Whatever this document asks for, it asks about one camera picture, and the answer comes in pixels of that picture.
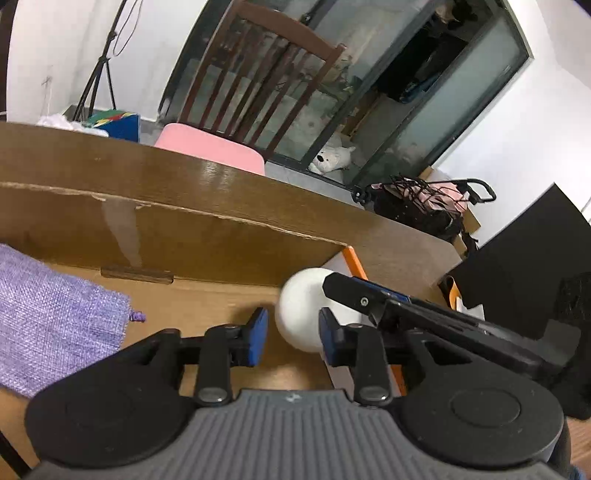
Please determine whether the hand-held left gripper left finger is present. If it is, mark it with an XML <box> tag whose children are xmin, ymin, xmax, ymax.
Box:
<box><xmin>134</xmin><ymin>307</ymin><xmax>269</xmax><ymax>408</ymax></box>

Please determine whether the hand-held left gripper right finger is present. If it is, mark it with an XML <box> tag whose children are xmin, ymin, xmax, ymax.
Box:
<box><xmin>318</xmin><ymin>308</ymin><xmax>467</xmax><ymax>408</ymax></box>

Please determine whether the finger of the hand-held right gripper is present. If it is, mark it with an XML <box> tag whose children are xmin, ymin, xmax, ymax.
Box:
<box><xmin>322</xmin><ymin>272</ymin><xmax>411</xmax><ymax>325</ymax></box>

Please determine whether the white soft ball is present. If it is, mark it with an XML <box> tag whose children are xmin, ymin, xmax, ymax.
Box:
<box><xmin>276</xmin><ymin>268</ymin><xmax>365</xmax><ymax>355</ymax></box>

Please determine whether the red cardboard box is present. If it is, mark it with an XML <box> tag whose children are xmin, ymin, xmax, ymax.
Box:
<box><xmin>0</xmin><ymin>181</ymin><xmax>409</xmax><ymax>472</ymax></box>

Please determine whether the black paper bag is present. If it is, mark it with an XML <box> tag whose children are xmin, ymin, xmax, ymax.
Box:
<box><xmin>451</xmin><ymin>182</ymin><xmax>591</xmax><ymax>341</ymax></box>

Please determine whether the black cart with pink bag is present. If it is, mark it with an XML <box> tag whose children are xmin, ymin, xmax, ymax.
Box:
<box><xmin>351</xmin><ymin>175</ymin><xmax>498</xmax><ymax>244</ymax></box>

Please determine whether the white plush toy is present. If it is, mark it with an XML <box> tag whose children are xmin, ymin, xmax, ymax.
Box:
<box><xmin>308</xmin><ymin>144</ymin><xmax>356</xmax><ymax>175</ymax></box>

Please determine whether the pink seat cushion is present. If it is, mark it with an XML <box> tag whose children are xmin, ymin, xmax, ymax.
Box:
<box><xmin>154</xmin><ymin>122</ymin><xmax>267</xmax><ymax>176</ymax></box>

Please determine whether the purple woven cloth bag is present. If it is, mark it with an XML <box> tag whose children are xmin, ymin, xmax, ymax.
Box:
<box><xmin>0</xmin><ymin>243</ymin><xmax>147</xmax><ymax>398</ymax></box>

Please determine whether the glass sliding door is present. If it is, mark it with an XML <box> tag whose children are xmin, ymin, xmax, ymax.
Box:
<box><xmin>158</xmin><ymin>0</ymin><xmax>532</xmax><ymax>186</ymax></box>

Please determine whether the dark wooden slatted chair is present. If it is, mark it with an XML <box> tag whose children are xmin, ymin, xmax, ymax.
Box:
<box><xmin>178</xmin><ymin>0</ymin><xmax>347</xmax><ymax>158</ymax></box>

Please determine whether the colourful blue box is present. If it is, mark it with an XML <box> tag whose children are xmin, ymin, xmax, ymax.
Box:
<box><xmin>85</xmin><ymin>109</ymin><xmax>140</xmax><ymax>143</ymax></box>

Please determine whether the white plastic bag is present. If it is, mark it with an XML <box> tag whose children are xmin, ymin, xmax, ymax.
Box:
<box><xmin>35</xmin><ymin>114</ymin><xmax>110</xmax><ymax>138</ymax></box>

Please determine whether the black tripod stand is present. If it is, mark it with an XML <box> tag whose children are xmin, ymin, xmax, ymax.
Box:
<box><xmin>73</xmin><ymin>0</ymin><xmax>140</xmax><ymax>121</ymax></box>

